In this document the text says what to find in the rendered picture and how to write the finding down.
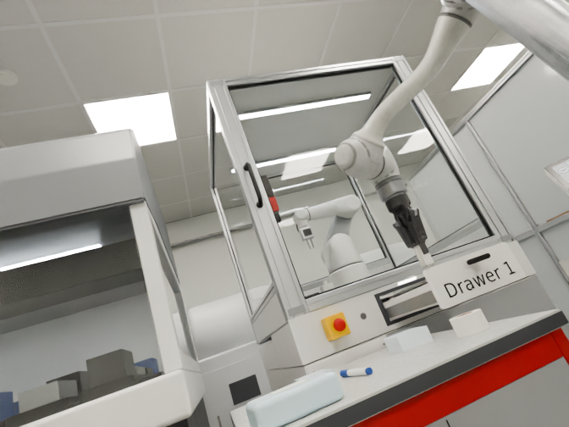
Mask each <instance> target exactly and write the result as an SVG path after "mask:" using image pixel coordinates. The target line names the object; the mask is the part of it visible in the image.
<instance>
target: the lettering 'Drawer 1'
mask: <svg viewBox="0 0 569 427"><path fill-rule="evenodd" d="M504 264H507V266H508V268H509V270H510V271H511V273H510V275H512V274H514V273H516V272H515V271H514V272H512V270H511V268H510V266H509V264H508V263H507V262H504ZM488 273H491V274H492V275H491V276H488ZM481 275H482V274H481ZM492 276H494V275H493V273H492V272H487V273H486V277H487V279H488V280H489V281H491V282H493V281H495V280H496V279H494V280H490V279H489V277H492ZM482 278H483V275H482ZM477 279H478V283H477V281H476V280H475V279H474V278H473V280H474V281H475V282H476V283H477V284H478V286H481V285H480V282H479V280H481V279H480V278H479V276H477ZM466 281H469V282H470V283H469V284H467V285H466V287H467V286H468V285H472V288H471V289H469V288H468V287H467V289H468V290H469V291H471V290H472V289H475V288H474V286H473V284H472V282H471V281H470V280H465V281H464V283H465V282H466ZM481 281H482V283H483V284H484V285H486V284H485V281H484V278H483V280H481ZM447 285H452V286H453V287H454V288H455V290H456V293H455V294H454V295H453V296H451V295H450V293H449V291H448V289H447V287H446V286H447ZM444 287H445V289H446V291H447V293H448V294H449V296H450V297H454V296H456V294H457V289H456V287H455V286H454V285H453V284H452V283H447V284H444Z"/></svg>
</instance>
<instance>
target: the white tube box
mask: <svg viewBox="0 0 569 427"><path fill-rule="evenodd" d="M431 341H433V337H432V336H431V334H430V332H429V330H428V327H427V325H425V326H421V327H416V328H411V329H408V330H404V331H402V332H400V333H397V334H395V335H391V336H389V337H386V338H384V342H385V344H386V346H387V348H388V350H389V352H406V351H409V350H411V349H413V348H415V347H419V346H421V345H424V344H426V343H429V342H431Z"/></svg>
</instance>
